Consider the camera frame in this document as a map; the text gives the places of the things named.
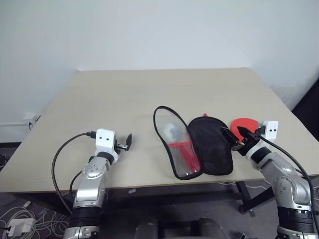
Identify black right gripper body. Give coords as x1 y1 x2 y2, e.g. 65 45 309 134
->
231 131 263 153

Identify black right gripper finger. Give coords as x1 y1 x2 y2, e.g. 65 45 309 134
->
220 126 239 146
236 125 253 138

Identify red round object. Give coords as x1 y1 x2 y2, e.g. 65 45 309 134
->
229 117 260 151

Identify red black paddle case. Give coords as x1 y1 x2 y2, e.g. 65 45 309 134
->
153 106 234 180

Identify dark rounded shape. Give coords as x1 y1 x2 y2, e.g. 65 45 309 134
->
135 217 160 239
196 217 225 239

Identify white power adapter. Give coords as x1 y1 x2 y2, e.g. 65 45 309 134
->
6 218 36 236

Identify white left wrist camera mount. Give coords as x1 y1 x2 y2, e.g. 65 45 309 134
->
95 128 120 164

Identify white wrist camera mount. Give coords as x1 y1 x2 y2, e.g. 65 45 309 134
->
258 120 279 140
95 128 120 164

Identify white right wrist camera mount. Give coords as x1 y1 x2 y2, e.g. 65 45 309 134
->
258 120 279 140

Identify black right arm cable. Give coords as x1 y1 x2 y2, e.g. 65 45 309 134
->
259 135 315 217

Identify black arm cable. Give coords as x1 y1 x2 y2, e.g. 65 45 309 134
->
259 135 315 217
51 131 97 215

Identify black table leg frame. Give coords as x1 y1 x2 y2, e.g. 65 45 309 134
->
235 181 278 217

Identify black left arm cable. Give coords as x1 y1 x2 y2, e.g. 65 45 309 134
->
51 131 97 215

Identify white wall cable duct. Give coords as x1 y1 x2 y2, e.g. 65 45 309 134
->
0 113 41 130

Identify tangled white floor cables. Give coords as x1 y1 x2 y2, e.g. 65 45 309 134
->
0 196 73 239

